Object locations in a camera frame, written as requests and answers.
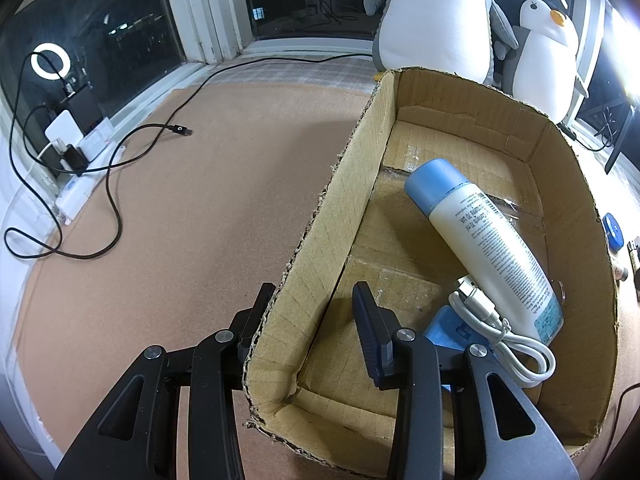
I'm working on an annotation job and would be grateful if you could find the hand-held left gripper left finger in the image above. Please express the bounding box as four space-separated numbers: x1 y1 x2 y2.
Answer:
52 282 276 480

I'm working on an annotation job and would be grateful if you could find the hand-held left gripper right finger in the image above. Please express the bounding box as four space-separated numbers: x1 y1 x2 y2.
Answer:
351 281 581 480

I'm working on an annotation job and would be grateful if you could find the cardboard box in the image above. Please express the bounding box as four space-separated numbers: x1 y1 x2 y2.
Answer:
242 66 621 478

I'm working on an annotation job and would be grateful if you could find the blue plastic holder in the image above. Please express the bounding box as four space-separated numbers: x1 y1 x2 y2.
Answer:
424 305 496 396

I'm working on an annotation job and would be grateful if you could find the white USB cable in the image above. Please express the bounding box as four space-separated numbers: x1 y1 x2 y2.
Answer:
447 275 557 388

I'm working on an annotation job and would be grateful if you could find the white bottle with blue cap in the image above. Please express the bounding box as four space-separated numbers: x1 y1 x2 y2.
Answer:
404 157 565 347

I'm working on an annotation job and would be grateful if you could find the blue round tin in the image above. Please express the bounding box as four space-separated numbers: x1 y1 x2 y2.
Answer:
601 213 623 252

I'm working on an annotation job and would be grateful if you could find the white power strip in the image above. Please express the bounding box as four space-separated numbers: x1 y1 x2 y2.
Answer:
54 117 126 223

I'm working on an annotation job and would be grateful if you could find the black plug adapter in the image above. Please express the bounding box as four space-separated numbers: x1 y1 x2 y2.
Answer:
59 144 90 175

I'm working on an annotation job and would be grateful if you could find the white charger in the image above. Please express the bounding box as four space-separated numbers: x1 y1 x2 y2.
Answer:
44 111 85 153

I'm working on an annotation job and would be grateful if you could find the black tripod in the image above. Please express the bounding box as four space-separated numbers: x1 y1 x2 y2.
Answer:
604 102 640 176

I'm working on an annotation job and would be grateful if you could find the large penguin plush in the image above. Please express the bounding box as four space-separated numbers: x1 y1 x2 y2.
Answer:
364 0 518 86

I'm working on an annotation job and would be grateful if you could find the small penguin plush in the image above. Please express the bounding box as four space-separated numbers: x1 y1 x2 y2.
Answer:
500 0 591 123

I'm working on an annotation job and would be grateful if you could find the black cable with plug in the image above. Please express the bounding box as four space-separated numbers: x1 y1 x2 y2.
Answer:
4 122 193 261

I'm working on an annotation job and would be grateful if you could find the long black cable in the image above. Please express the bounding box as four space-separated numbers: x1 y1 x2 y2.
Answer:
170 50 376 126

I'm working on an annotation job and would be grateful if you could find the white window frame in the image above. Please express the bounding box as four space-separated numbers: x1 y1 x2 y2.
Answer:
0 0 640 133

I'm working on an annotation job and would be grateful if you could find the ring light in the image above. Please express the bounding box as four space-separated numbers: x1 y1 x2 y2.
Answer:
602 0 640 106

